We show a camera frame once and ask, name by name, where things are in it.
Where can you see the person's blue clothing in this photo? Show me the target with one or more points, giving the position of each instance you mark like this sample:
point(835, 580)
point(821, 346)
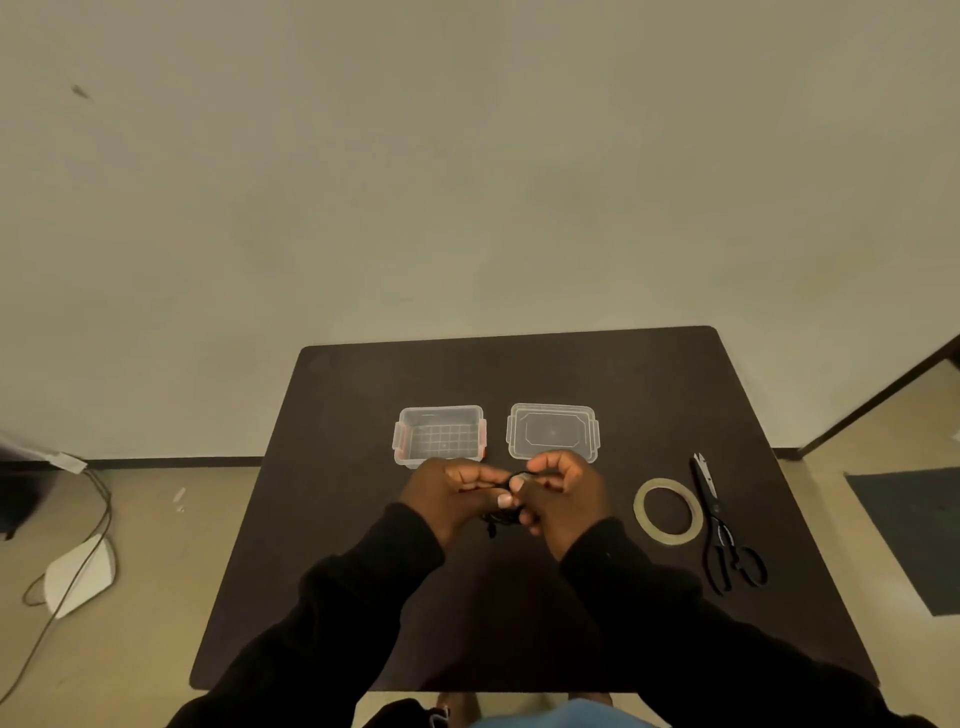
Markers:
point(555, 716)

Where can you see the clear plastic box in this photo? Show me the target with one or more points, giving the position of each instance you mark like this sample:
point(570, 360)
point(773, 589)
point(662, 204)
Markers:
point(439, 439)

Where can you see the pale tape roll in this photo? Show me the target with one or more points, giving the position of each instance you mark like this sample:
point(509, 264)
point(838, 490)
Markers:
point(639, 514)

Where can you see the clear plastic lid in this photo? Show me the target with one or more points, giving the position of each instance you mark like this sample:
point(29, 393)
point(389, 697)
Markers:
point(551, 431)

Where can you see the white power adapter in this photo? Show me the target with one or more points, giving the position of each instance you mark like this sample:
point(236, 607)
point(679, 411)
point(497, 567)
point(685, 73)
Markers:
point(69, 463)

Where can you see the person's left hand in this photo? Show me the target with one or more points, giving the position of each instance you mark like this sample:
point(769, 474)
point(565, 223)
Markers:
point(442, 495)

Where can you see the person's left forearm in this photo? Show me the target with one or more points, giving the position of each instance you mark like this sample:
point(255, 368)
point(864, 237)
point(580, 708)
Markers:
point(315, 637)

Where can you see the person's right forearm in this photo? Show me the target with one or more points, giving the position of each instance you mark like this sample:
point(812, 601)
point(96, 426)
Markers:
point(697, 645)

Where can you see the white floor device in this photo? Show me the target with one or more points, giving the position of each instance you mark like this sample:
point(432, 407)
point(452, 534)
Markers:
point(79, 577)

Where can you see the black floor object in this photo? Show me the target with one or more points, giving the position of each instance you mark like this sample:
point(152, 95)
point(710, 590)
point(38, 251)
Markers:
point(22, 487)

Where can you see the person's right hand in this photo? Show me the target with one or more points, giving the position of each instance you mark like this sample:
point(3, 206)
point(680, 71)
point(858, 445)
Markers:
point(574, 502)

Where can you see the dark floor mat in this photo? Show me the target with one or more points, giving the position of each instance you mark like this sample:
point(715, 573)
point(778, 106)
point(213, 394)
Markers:
point(915, 540)

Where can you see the black scissors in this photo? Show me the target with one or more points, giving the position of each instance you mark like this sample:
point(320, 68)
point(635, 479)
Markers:
point(716, 525)

